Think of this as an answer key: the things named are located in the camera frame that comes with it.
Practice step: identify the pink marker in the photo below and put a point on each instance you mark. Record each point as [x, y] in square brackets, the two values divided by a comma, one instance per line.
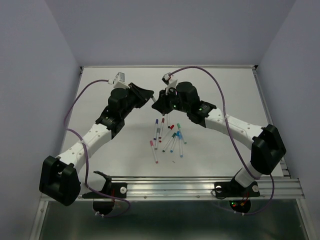
[153, 151]

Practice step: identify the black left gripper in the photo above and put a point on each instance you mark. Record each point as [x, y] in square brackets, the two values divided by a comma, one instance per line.
[142, 94]

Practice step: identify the grey marker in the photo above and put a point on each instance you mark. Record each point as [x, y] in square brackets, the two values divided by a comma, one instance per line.
[157, 138]

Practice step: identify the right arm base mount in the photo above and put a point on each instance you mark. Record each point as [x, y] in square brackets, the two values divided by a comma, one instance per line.
[239, 196]

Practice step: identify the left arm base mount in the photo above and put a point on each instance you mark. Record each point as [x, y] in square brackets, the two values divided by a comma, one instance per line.
[116, 195]

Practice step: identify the dark teal marker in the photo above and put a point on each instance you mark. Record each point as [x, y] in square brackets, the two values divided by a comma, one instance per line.
[169, 142]

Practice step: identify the light blue marker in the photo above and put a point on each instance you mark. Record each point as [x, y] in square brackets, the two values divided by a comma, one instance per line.
[180, 141]

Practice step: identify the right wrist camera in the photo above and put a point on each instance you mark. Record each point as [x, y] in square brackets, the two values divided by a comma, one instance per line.
[170, 81]

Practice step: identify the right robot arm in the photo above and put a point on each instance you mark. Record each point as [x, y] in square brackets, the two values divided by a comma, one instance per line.
[265, 143]

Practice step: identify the dark red marker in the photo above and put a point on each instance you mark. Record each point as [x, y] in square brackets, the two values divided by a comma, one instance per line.
[161, 130]

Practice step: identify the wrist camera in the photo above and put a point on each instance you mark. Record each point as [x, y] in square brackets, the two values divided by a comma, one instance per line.
[118, 81]
[170, 81]

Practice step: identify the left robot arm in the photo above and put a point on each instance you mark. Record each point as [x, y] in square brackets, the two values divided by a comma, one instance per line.
[59, 175]

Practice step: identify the navy blue marker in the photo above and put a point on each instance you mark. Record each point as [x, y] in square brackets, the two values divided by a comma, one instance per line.
[156, 125]

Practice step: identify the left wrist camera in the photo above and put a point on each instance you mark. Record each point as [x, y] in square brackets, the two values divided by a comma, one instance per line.
[118, 81]

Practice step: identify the aluminium front rail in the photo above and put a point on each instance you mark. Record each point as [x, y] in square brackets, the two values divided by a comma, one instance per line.
[194, 188]

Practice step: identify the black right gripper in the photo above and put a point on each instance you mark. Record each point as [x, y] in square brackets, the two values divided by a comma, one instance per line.
[160, 105]

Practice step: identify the black marker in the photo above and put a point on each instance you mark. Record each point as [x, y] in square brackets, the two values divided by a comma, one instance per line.
[168, 120]

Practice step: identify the sky blue marker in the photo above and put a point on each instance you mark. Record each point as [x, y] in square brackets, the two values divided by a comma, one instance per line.
[176, 138]

